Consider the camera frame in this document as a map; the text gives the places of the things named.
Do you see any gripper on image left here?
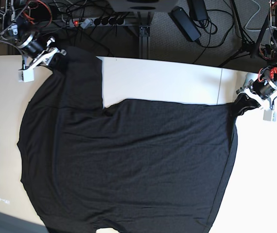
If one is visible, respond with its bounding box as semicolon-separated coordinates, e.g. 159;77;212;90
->
19;31;67;70

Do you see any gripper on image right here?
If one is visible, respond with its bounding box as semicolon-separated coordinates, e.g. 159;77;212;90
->
235;79;277;112

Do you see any black T-shirt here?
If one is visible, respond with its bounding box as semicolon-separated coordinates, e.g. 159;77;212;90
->
17;47;258;233

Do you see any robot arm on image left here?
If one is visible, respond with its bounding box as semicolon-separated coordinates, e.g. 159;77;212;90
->
0;0;67;75

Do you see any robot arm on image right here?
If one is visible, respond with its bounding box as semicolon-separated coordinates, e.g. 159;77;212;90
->
233;0;277;116

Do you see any grey power strip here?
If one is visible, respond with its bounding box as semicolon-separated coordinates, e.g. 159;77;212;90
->
68;17;126;29

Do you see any black tripod stand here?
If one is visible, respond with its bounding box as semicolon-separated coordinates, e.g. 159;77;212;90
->
218;0;269;67

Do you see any black power brick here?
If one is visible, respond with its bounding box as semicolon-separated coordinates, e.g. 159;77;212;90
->
169;6;201;42

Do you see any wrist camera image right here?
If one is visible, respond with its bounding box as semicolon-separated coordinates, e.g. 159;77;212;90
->
263;109;277;122

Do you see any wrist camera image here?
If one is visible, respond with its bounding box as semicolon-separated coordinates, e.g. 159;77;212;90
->
18;69;35;83
263;109;277;122

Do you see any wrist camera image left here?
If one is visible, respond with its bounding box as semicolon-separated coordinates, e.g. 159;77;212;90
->
18;69;35;83

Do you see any grey base plate top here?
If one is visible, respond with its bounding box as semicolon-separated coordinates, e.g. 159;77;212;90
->
107;0;178;12

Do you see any aluminium frame post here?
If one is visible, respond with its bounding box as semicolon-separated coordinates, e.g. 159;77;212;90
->
136;12;153;59

